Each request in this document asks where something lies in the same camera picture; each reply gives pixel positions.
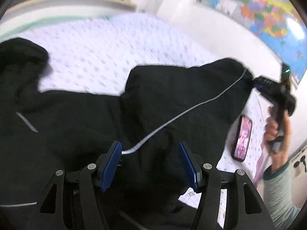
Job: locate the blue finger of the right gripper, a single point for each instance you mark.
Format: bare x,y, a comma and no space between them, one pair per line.
264,84

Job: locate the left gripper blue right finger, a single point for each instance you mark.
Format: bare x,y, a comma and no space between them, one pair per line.
192,164

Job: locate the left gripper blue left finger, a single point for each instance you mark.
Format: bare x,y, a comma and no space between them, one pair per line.
107,164

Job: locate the black hooded jacket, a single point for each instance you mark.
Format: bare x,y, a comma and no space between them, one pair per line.
42,132

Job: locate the person's right hand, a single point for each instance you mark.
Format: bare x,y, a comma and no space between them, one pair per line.
277,144

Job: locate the smartphone with pink screen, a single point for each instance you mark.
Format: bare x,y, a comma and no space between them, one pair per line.
241,144

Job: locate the white floral bed quilt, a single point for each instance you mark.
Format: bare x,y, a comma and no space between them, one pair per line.
100,64

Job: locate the green bed sheet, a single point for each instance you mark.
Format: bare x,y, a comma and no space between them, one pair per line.
65,28

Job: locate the wooden window sill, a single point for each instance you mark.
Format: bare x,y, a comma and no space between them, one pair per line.
28,3

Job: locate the colourful wall map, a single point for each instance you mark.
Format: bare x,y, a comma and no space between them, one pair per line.
275,22

